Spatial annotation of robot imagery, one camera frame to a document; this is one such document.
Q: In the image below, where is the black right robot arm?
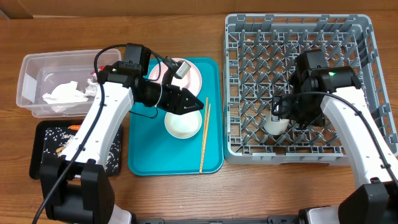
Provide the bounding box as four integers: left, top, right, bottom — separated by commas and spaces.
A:
264, 50, 397, 223

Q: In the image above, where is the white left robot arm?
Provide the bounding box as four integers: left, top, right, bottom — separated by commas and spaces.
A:
33, 43, 204, 223

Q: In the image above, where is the white tissue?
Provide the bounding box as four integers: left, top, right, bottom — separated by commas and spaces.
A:
42, 81, 88, 113
84, 78, 98, 96

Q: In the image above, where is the left wooden chopstick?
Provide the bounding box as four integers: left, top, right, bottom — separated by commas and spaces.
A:
199, 97, 208, 174

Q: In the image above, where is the orange carrot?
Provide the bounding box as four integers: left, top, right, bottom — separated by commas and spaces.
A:
68, 125, 81, 131

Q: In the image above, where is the right wooden chopstick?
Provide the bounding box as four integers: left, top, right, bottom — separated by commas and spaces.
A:
200, 103, 211, 173

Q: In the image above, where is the red snack wrapper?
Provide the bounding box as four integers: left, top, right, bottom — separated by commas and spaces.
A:
91, 66, 104, 75

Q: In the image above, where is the rice and peanut food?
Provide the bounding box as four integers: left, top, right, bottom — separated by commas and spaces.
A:
42, 127, 122, 176

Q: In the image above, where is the clear plastic bin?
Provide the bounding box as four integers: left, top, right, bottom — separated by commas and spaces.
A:
16, 50, 99, 118

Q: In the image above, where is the large pink plate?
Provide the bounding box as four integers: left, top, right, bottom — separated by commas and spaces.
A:
149, 58, 202, 96

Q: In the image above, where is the teal plastic tray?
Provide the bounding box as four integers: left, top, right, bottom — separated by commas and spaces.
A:
127, 57, 224, 176

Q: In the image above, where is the wooden chopstick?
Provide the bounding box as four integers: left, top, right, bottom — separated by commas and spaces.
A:
199, 97, 208, 174
200, 103, 211, 173

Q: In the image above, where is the grey dishwasher rack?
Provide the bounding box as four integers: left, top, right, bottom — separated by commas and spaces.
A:
223, 14, 397, 166

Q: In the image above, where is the small pink bowl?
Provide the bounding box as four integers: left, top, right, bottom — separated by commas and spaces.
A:
148, 62, 190, 88

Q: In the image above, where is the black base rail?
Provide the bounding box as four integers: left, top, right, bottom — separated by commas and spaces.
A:
133, 215, 305, 224

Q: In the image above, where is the black plastic tray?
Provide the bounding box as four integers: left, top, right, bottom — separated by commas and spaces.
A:
29, 119, 123, 180

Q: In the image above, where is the pale green bowl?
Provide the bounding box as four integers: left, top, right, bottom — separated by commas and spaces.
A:
164, 111, 202, 139

